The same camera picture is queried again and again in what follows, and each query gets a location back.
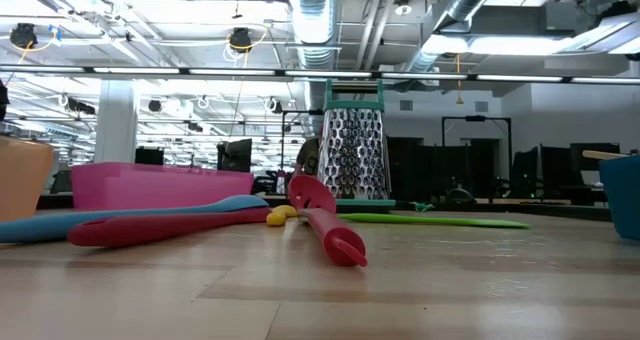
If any yellow silicone spoon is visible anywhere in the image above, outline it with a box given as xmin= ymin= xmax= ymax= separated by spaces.
xmin=265 ymin=204 xmax=299 ymax=227

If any red slotted spoon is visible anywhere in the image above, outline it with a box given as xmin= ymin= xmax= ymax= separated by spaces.
xmin=288 ymin=174 xmax=369 ymax=268

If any green silicone spatula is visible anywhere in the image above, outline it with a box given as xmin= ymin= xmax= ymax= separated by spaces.
xmin=339 ymin=212 xmax=531 ymax=230

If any dark red solid spoon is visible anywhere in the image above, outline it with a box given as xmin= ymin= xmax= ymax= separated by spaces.
xmin=68 ymin=207 xmax=272 ymax=249

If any blue silicone spoon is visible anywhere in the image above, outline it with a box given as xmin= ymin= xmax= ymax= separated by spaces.
xmin=0 ymin=194 xmax=270 ymax=245

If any red spatula wooden handle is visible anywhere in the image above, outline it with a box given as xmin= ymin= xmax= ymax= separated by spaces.
xmin=582 ymin=149 xmax=632 ymax=162

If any person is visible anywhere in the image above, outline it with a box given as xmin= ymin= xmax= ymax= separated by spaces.
xmin=294 ymin=137 xmax=321 ymax=177

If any teal metal box grater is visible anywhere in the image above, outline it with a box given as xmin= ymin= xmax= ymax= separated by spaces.
xmin=312 ymin=78 xmax=397 ymax=214

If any long strip light bar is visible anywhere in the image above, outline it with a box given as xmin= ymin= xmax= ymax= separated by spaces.
xmin=0 ymin=64 xmax=640 ymax=85

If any pink plastic bin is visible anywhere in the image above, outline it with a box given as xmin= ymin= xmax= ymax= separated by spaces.
xmin=70 ymin=161 xmax=255 ymax=212

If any small dark office monitor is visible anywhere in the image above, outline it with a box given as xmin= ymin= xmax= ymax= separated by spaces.
xmin=134 ymin=146 xmax=165 ymax=166

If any white building pillar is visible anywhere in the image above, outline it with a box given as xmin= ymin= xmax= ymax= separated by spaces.
xmin=94 ymin=79 xmax=139 ymax=165

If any orange plastic bin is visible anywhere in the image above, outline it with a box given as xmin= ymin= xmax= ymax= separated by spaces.
xmin=0 ymin=135 xmax=55 ymax=224

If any blue plastic bin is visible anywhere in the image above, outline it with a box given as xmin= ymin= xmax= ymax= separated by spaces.
xmin=598 ymin=154 xmax=640 ymax=241

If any wide silver ventilation duct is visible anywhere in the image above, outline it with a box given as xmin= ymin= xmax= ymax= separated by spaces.
xmin=285 ymin=0 xmax=342 ymax=71

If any black hanging cable reel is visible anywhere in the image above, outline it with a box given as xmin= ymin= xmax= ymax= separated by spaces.
xmin=9 ymin=22 xmax=40 ymax=50
xmin=228 ymin=27 xmax=255 ymax=55

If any yellow hanging cord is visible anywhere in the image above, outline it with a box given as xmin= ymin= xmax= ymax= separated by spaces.
xmin=453 ymin=53 xmax=465 ymax=106

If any black metal gantry frame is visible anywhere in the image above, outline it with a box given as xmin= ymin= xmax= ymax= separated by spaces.
xmin=440 ymin=114 xmax=514 ymax=181

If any black metal table frame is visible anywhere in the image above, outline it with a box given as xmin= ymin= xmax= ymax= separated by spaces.
xmin=37 ymin=192 xmax=616 ymax=224

